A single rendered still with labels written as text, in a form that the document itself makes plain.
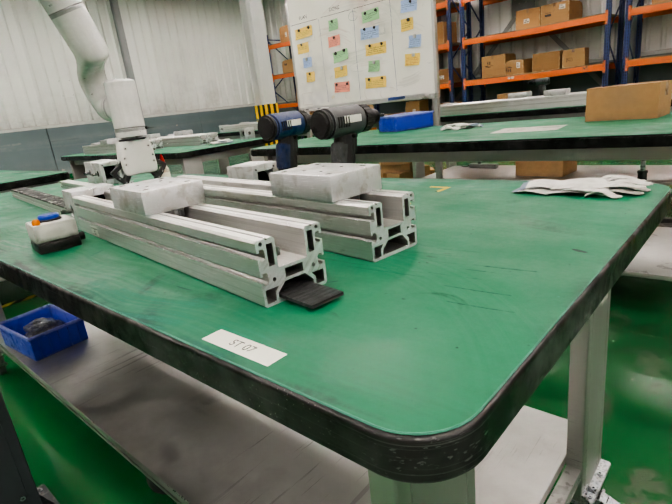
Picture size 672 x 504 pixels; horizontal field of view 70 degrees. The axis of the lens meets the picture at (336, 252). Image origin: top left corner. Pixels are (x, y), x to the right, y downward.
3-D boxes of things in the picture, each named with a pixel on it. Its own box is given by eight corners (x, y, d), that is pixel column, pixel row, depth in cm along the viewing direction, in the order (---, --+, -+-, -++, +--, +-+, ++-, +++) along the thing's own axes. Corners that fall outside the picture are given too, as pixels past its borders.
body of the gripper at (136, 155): (143, 133, 146) (152, 170, 149) (109, 137, 139) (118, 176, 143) (153, 132, 140) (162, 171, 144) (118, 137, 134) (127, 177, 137)
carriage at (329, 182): (274, 211, 85) (268, 172, 83) (321, 198, 92) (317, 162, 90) (334, 220, 73) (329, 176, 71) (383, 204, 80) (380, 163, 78)
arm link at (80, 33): (32, 23, 128) (100, 128, 144) (57, 11, 118) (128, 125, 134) (61, 12, 133) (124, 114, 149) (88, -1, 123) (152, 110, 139)
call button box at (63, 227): (32, 249, 104) (23, 221, 102) (80, 237, 110) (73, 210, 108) (40, 255, 98) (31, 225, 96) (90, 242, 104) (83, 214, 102)
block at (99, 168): (90, 185, 211) (84, 163, 208) (116, 180, 218) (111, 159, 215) (98, 186, 204) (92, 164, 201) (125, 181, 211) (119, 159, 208)
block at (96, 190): (61, 229, 122) (50, 192, 119) (111, 217, 130) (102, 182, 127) (70, 233, 115) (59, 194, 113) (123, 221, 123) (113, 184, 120)
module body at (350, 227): (157, 213, 129) (149, 181, 126) (191, 204, 135) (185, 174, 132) (373, 262, 70) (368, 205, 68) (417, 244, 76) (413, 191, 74)
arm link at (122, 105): (107, 130, 139) (123, 128, 134) (95, 82, 135) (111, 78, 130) (134, 127, 145) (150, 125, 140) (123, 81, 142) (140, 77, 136)
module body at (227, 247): (81, 231, 117) (71, 196, 114) (123, 221, 123) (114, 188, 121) (265, 308, 58) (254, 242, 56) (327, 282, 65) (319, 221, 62)
